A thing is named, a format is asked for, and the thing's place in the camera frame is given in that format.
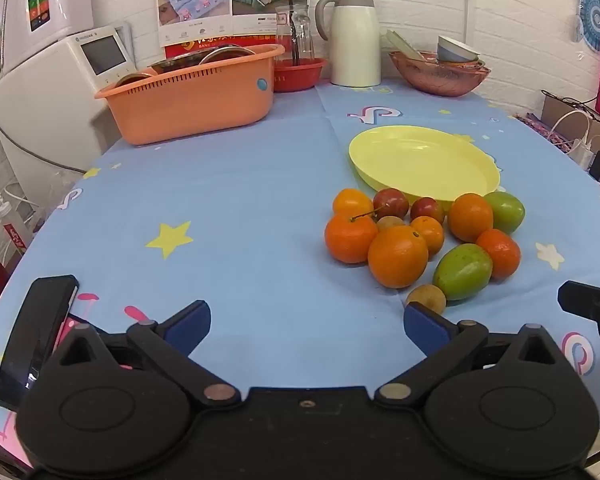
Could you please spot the white blue bowl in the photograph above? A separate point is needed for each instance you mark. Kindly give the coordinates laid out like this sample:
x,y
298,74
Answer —
x,y
455,50

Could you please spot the small brown fruit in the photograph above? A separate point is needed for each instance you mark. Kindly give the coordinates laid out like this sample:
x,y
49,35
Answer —
x,y
390,222
426,297

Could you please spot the large orange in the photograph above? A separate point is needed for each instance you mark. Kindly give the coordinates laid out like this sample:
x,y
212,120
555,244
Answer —
x,y
398,257

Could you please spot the pink glass bowl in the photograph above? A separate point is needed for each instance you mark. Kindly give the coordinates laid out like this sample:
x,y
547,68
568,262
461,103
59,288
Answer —
x,y
437,80

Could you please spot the oval green mango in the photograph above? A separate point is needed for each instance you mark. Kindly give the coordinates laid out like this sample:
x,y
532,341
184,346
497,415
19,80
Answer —
x,y
462,271

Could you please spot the clear bottle red label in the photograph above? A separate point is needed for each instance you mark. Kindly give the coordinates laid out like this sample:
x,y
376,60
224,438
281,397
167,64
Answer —
x,y
10,232

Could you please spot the small orange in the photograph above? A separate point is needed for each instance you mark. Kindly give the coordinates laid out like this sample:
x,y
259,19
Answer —
x,y
428,234

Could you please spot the white appliance with screen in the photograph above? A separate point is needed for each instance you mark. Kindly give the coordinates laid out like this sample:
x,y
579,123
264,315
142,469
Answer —
x,y
45,105

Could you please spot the small red plum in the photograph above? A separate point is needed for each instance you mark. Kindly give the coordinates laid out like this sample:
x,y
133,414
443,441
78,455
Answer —
x,y
427,209

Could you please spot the white thermos jug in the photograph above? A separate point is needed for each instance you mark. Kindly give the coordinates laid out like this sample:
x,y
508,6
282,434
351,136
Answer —
x,y
355,40

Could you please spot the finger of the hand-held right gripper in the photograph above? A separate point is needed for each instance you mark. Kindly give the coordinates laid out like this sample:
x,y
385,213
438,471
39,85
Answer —
x,y
587,305

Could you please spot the yellow plastic plate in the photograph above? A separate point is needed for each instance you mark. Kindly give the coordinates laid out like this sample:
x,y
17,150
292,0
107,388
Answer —
x,y
422,162

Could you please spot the red plastic basket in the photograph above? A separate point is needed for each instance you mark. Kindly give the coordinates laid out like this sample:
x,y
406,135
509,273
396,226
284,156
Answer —
x,y
300,76

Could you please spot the orange plastic basket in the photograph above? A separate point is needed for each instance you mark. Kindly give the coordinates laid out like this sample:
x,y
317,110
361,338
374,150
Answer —
x,y
190,105

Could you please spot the cardboard box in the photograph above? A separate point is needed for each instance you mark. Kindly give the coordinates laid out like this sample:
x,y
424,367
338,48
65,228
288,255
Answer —
x,y
562,110

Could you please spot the yellowish orange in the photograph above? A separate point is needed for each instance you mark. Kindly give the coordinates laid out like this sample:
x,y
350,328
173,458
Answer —
x,y
352,203

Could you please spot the blue star printed tablecloth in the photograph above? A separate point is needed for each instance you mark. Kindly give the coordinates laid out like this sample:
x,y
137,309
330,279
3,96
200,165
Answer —
x,y
230,185

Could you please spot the black smartphone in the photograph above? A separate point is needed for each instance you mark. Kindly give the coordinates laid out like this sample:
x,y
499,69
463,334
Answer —
x,y
35,340

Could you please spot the reddish orange tangerine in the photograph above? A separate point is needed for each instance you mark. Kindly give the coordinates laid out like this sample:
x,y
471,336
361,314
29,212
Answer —
x,y
501,253

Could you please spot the pink bedding wall poster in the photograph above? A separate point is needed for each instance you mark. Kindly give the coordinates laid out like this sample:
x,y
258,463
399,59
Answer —
x,y
192,0

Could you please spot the metal bowl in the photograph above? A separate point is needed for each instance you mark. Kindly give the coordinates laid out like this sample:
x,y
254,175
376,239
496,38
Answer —
x,y
227,52
132,80
180,62

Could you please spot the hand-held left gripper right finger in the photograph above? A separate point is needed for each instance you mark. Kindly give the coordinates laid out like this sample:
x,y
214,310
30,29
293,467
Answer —
x,y
426,327

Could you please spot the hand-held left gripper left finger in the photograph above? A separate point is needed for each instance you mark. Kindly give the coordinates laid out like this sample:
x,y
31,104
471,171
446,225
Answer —
x,y
187,327

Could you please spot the large red plum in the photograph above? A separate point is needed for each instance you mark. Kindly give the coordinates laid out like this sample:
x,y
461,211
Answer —
x,y
391,202

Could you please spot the round green fruit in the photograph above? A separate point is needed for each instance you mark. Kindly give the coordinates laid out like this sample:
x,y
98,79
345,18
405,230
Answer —
x,y
507,211

